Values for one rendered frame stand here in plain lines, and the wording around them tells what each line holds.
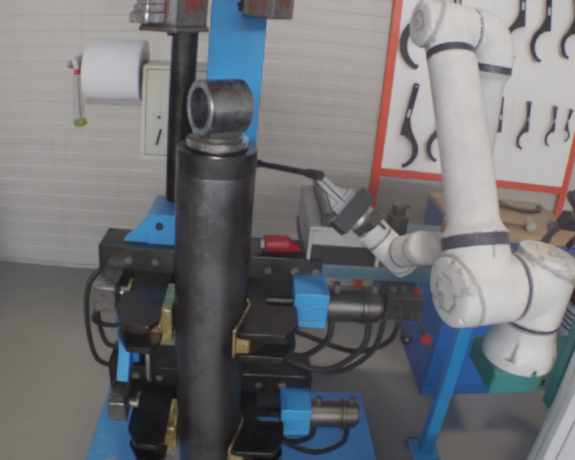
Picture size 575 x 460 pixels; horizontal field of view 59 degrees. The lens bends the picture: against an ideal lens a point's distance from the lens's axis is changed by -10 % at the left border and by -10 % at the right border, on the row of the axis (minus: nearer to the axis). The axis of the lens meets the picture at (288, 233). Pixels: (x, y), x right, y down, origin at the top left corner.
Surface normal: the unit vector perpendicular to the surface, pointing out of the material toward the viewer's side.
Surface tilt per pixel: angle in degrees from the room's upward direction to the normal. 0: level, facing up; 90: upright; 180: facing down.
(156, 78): 90
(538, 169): 90
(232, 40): 90
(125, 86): 109
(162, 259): 90
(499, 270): 58
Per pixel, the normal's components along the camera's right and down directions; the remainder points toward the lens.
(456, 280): -0.92, 0.09
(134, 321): 0.09, -0.91
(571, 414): 0.07, 0.40
